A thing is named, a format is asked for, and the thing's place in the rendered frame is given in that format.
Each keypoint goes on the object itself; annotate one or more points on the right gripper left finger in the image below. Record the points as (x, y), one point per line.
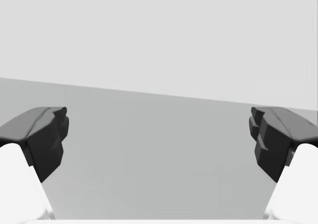
(42, 139)

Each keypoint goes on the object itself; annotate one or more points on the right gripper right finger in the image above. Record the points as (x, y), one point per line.
(273, 139)

